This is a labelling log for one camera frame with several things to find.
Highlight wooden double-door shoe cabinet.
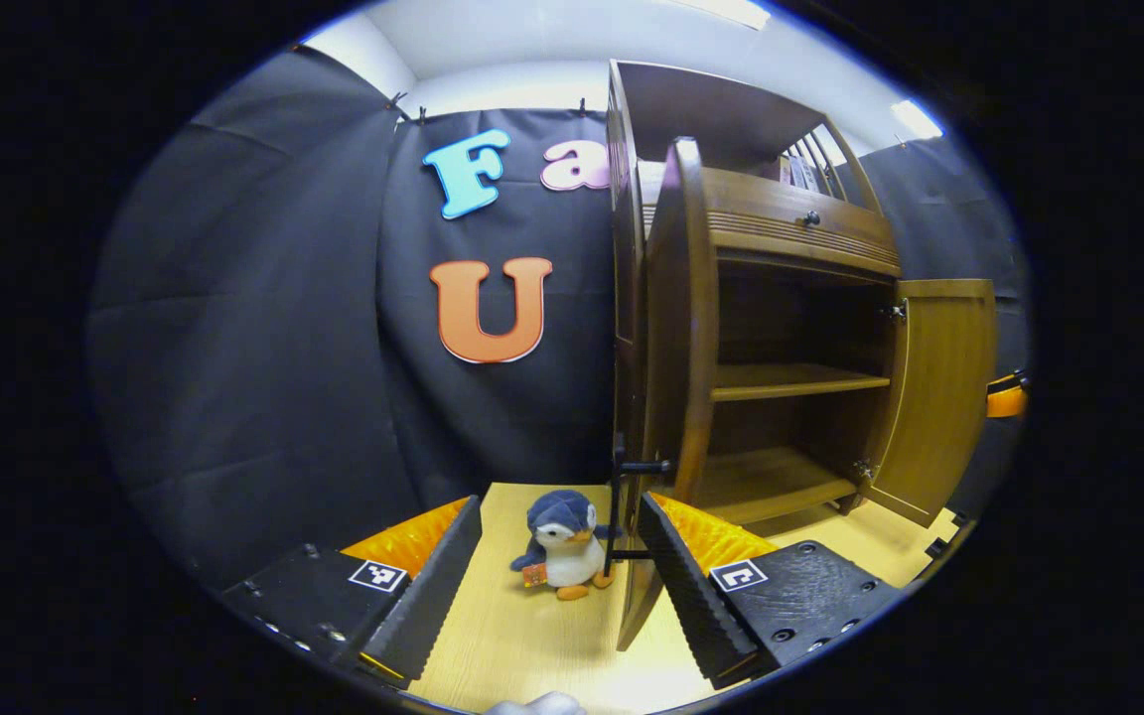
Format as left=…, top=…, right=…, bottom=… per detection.
left=607, top=60, right=906, bottom=527

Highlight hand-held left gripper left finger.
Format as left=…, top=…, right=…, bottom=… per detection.
left=219, top=495, right=484, bottom=691

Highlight small ceiling light panel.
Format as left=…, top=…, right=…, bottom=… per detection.
left=892, top=99, right=943, bottom=141

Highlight wooden shoe cabinet door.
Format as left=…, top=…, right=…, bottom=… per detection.
left=855, top=278, right=998, bottom=527
left=608, top=137, right=722, bottom=653

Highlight wooden cabinet drawer black knob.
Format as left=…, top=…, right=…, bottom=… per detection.
left=701, top=167, right=903, bottom=278

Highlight black backdrop cloth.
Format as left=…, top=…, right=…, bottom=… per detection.
left=85, top=45, right=1030, bottom=597

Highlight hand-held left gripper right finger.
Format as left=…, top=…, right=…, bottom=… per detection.
left=637, top=492, right=903, bottom=689

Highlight large ceiling light panel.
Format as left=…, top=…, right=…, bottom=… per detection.
left=676, top=0, right=773, bottom=31

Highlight penguin plush toy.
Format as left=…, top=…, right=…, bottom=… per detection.
left=509, top=489, right=623, bottom=602

